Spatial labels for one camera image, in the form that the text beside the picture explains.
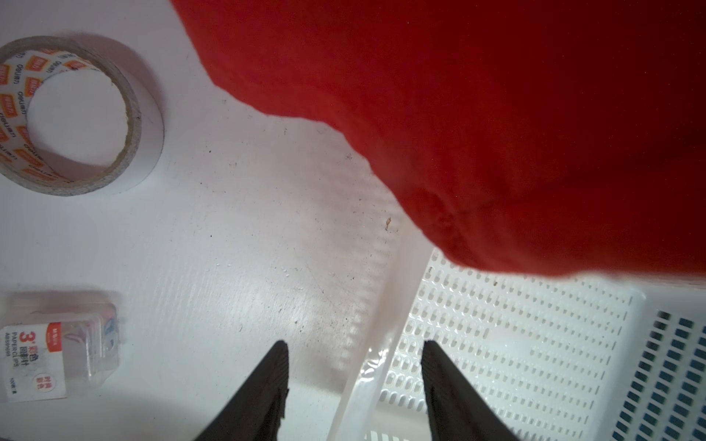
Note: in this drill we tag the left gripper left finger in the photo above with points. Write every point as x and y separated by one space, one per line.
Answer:
256 410

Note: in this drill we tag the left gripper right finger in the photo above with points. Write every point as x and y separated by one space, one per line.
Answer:
455 410

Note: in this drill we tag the red shorts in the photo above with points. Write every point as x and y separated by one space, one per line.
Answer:
542 137

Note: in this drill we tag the white perforated plastic basket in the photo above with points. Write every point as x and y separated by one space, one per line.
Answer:
551 356

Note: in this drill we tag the teal plastic tray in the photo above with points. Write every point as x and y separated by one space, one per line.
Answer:
665 399

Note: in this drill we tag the paperclip box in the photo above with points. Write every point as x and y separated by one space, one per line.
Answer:
57 344

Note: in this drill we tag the roll of tape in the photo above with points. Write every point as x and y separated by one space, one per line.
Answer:
72 122

